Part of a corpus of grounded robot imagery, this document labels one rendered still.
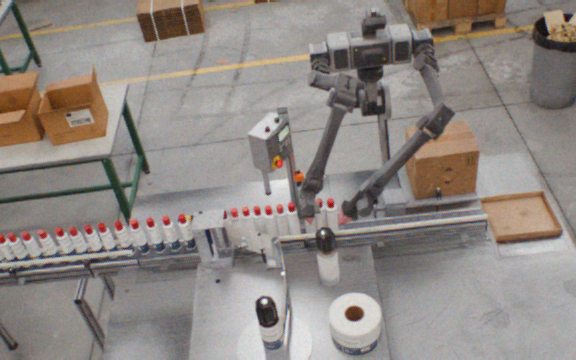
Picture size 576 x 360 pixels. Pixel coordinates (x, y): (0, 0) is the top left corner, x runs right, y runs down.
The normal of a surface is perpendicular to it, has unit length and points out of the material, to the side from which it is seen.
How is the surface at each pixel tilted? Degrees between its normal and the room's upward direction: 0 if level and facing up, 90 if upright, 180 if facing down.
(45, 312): 0
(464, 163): 90
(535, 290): 0
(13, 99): 89
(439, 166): 90
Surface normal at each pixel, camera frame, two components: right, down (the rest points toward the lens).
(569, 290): -0.12, -0.74
